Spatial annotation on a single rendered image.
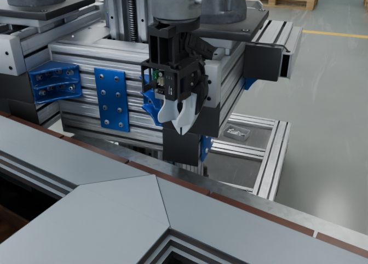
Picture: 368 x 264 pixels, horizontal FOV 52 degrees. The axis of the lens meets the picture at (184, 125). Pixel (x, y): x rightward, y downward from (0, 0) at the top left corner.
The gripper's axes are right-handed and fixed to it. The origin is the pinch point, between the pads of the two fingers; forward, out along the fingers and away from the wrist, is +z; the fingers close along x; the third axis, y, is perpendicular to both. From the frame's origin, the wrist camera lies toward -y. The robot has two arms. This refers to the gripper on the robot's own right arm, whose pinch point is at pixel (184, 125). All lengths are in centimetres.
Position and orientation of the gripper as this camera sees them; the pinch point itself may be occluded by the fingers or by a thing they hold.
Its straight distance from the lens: 68.5
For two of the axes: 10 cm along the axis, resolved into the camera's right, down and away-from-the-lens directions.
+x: 8.5, 2.6, -4.5
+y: -5.2, 4.3, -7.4
